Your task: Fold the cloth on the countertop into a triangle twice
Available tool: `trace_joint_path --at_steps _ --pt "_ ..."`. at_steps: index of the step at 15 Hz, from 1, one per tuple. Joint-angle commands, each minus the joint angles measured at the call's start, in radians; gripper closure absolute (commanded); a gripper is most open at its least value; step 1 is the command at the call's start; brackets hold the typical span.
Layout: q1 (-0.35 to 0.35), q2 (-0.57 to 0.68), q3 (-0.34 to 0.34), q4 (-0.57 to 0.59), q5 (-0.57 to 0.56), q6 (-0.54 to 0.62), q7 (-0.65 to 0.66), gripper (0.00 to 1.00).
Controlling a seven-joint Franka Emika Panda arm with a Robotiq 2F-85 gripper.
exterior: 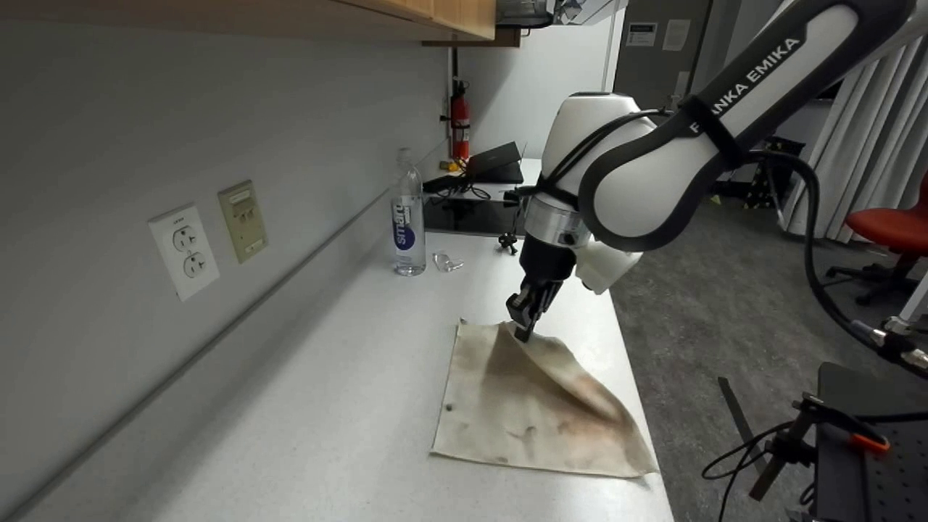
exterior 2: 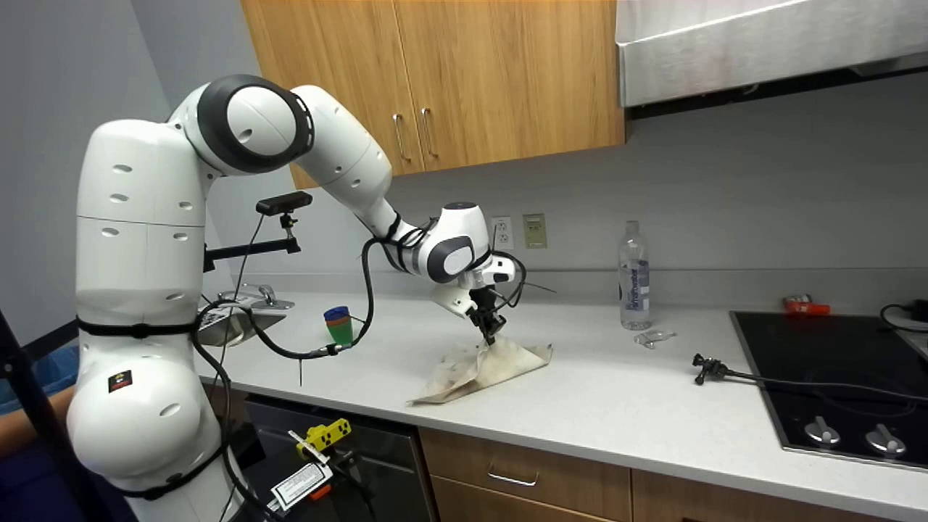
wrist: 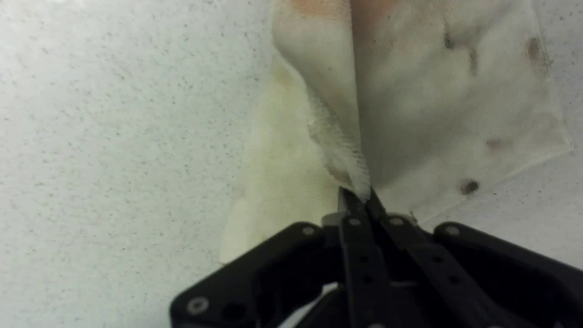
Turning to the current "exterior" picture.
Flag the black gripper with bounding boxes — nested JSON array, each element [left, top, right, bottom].
[[503, 235, 581, 348]]

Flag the stained beige cloth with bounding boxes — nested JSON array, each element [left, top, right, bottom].
[[431, 319, 663, 482]]

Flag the clear plastic water bottle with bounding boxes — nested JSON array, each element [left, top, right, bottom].
[[390, 145, 431, 277]]

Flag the black angled device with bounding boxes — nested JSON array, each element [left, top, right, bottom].
[[420, 138, 528, 198]]

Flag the red fire extinguisher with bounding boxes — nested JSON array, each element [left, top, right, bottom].
[[441, 77, 475, 167]]

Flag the black floor bar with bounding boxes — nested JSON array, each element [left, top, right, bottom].
[[718, 373, 763, 459]]

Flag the grey door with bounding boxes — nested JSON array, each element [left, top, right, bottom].
[[609, 0, 780, 112]]

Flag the white paper sign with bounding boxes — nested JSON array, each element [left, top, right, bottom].
[[623, 21, 663, 50], [663, 18, 693, 53]]

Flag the red office chair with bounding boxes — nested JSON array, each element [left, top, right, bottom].
[[842, 170, 928, 309]]

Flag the wooden upper cabinet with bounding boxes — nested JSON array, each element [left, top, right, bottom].
[[0, 0, 525, 50]]

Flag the white stand leg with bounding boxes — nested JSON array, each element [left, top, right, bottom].
[[881, 274, 928, 340]]

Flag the black coiled cable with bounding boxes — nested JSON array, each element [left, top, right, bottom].
[[425, 183, 494, 206]]

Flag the thin black cables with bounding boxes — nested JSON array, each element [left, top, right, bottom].
[[699, 415, 806, 522]]

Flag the beige wall switch plate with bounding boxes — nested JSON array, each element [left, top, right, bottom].
[[216, 176, 274, 267]]

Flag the orange handled clamp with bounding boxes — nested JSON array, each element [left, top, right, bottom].
[[792, 392, 897, 462]]

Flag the white wall power outlet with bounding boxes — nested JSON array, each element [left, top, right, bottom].
[[148, 203, 223, 305]]

